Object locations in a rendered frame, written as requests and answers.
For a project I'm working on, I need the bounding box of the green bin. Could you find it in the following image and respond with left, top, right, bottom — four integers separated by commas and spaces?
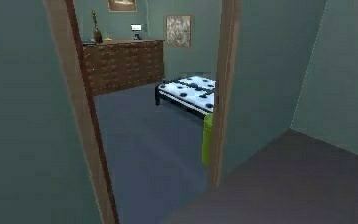
201, 113, 214, 169

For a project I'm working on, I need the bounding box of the framed brown picture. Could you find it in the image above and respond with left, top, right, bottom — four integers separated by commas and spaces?
107, 0, 138, 13

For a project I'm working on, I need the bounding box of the brown wooden door frame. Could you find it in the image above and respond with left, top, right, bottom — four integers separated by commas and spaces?
42, 0, 244, 224

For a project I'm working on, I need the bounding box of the framed grey picture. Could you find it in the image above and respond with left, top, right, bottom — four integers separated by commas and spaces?
164, 14, 193, 48

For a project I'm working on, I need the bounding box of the white black-spotted bed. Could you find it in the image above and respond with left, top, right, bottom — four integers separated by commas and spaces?
154, 75, 218, 121

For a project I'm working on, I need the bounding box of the brown vase with stems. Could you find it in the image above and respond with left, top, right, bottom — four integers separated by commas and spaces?
91, 9, 104, 44

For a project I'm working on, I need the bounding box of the brown chest of drawers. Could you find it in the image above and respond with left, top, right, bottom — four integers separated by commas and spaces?
81, 39, 165, 97

